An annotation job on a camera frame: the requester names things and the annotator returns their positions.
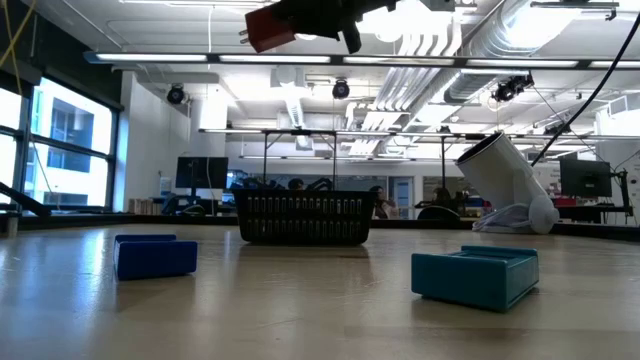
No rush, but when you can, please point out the black office chair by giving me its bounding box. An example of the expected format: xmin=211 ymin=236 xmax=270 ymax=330
xmin=416 ymin=204 xmax=462 ymax=222

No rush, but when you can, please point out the blue digital clock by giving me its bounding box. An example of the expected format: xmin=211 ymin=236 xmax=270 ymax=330
xmin=114 ymin=233 xmax=199 ymax=282

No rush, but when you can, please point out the white cord bundle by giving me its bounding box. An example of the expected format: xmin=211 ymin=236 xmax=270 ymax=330
xmin=471 ymin=201 xmax=536 ymax=235

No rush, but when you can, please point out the red plug adapter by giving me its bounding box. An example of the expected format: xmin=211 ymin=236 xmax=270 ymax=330
xmin=238 ymin=3 xmax=297 ymax=55

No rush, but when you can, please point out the teal digital clock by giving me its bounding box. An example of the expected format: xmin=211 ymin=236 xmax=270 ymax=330
xmin=410 ymin=244 xmax=541 ymax=314

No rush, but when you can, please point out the black ceiling camera mount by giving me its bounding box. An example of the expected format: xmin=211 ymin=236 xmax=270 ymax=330
xmin=491 ymin=72 xmax=536 ymax=104

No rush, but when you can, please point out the black mesh basket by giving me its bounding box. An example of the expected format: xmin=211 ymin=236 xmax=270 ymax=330
xmin=232 ymin=188 xmax=379 ymax=247

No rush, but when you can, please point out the silver ventilation duct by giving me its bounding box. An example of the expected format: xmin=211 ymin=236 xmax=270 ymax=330
xmin=442 ymin=0 xmax=566 ymax=104

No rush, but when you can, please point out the large window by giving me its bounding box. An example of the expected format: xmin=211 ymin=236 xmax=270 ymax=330
xmin=0 ymin=74 xmax=121 ymax=214

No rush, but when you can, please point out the long ceiling light bar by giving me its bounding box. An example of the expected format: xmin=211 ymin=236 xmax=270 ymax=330
xmin=83 ymin=49 xmax=640 ymax=71

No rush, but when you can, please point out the black desk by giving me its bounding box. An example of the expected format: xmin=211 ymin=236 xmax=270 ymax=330
xmin=555 ymin=169 xmax=636 ymax=226

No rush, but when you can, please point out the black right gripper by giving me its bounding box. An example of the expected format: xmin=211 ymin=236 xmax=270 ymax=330
xmin=272 ymin=0 xmax=401 ymax=55

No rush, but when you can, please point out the black computer monitor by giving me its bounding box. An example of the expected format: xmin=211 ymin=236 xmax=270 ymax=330
xmin=174 ymin=156 xmax=230 ymax=191
xmin=559 ymin=158 xmax=614 ymax=199

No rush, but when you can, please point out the yellow hanging cord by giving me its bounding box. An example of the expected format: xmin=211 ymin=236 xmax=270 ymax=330
xmin=0 ymin=0 xmax=39 ymax=96

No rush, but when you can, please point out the black aluminium table frame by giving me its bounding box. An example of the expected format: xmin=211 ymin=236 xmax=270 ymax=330
xmin=0 ymin=212 xmax=640 ymax=242

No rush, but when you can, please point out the black thin cable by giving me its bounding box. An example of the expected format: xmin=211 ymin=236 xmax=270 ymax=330
xmin=529 ymin=13 xmax=640 ymax=169

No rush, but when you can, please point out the beige blocks row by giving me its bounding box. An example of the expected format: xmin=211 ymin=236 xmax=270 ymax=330
xmin=126 ymin=197 xmax=165 ymax=217

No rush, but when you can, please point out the white cylinder device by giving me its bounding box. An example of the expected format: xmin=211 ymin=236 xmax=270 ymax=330
xmin=455 ymin=130 xmax=561 ymax=236

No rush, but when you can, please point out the black frame stand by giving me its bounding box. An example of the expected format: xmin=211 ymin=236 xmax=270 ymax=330
xmin=259 ymin=128 xmax=341 ymax=191

